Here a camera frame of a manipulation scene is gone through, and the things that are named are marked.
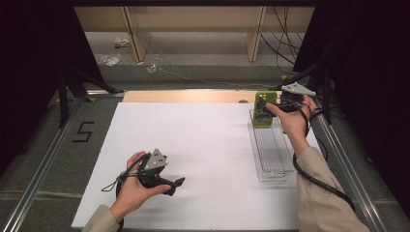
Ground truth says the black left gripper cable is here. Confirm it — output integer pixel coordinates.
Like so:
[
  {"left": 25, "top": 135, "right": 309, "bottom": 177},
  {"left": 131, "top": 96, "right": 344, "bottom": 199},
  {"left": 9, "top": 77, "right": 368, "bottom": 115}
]
[{"left": 101, "top": 152, "right": 153, "bottom": 232}]

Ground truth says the clear plastic tray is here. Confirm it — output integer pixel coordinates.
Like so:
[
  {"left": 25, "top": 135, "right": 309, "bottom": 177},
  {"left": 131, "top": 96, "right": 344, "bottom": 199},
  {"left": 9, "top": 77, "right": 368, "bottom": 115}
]
[{"left": 248, "top": 108, "right": 296, "bottom": 184}]

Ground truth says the small crumpled plastic scrap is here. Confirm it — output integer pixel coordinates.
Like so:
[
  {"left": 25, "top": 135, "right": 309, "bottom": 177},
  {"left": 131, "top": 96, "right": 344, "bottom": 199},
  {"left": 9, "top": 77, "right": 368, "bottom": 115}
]
[{"left": 113, "top": 36, "right": 131, "bottom": 49}]

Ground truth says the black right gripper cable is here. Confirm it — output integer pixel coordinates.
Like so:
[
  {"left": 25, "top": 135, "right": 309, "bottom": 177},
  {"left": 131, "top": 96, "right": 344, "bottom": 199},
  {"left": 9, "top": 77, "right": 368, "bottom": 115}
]
[{"left": 291, "top": 101, "right": 356, "bottom": 213}]

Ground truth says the aluminium rail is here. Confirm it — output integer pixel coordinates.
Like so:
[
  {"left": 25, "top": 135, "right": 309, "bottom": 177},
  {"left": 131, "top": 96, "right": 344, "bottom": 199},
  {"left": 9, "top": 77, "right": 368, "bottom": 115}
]
[
  {"left": 1, "top": 96, "right": 83, "bottom": 232},
  {"left": 308, "top": 96, "right": 389, "bottom": 232}
]

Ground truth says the bundle of black cables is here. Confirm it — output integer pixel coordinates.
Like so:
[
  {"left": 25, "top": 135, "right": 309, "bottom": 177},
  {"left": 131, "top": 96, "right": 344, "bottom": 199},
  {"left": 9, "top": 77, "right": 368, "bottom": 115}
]
[{"left": 259, "top": 6, "right": 306, "bottom": 75}]

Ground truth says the person's right hand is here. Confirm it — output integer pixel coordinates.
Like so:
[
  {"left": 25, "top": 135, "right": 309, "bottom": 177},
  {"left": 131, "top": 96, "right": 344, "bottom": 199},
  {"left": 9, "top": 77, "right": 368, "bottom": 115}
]
[{"left": 265, "top": 95, "right": 317, "bottom": 159}]

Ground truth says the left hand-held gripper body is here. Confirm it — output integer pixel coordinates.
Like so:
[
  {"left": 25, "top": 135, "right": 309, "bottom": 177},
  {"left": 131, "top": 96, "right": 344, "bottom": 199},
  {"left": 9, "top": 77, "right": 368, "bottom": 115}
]
[{"left": 137, "top": 147, "right": 171, "bottom": 189}]

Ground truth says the large crumpled plastic scrap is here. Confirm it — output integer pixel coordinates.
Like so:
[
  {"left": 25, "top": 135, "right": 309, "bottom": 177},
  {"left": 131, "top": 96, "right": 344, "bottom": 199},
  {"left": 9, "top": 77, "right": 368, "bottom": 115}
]
[{"left": 95, "top": 52, "right": 122, "bottom": 68}]

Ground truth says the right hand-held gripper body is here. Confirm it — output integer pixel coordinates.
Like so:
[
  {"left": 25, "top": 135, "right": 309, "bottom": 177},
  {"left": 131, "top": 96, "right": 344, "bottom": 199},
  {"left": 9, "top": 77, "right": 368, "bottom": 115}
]
[{"left": 278, "top": 81, "right": 317, "bottom": 113}]

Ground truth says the white paper mat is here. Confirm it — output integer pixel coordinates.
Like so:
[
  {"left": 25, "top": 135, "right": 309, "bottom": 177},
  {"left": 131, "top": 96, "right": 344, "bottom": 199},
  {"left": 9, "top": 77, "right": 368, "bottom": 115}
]
[{"left": 71, "top": 101, "right": 352, "bottom": 230}]

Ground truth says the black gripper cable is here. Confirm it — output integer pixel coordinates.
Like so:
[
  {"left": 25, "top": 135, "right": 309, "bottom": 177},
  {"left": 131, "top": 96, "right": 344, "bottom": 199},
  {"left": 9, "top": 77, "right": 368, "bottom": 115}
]
[
  {"left": 101, "top": 152, "right": 153, "bottom": 232},
  {"left": 291, "top": 101, "right": 356, "bottom": 213}
]

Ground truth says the person's left hand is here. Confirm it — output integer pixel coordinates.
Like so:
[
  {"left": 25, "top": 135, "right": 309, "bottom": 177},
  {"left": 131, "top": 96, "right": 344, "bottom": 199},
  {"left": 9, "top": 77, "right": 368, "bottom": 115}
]
[{"left": 108, "top": 151, "right": 172, "bottom": 223}]

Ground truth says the green toy package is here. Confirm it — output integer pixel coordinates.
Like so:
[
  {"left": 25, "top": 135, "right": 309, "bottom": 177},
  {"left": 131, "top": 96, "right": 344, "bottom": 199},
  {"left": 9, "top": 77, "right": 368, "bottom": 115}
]
[{"left": 251, "top": 90, "right": 278, "bottom": 130}]

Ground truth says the black metal stand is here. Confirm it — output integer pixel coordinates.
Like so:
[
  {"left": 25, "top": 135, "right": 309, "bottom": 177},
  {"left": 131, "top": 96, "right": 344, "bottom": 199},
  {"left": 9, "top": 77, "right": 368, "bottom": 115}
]
[
  {"left": 269, "top": 60, "right": 334, "bottom": 126},
  {"left": 57, "top": 67, "right": 126, "bottom": 130}
]

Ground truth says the black curtain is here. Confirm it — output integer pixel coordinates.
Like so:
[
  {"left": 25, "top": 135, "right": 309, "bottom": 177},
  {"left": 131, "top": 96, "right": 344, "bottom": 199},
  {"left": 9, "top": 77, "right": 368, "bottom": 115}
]
[
  {"left": 0, "top": 0, "right": 104, "bottom": 175},
  {"left": 292, "top": 0, "right": 410, "bottom": 221}
]

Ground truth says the light wooden shelf unit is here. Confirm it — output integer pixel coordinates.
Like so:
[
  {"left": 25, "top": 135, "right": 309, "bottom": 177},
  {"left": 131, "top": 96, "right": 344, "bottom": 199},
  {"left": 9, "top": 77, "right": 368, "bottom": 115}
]
[{"left": 73, "top": 6, "right": 315, "bottom": 63}]

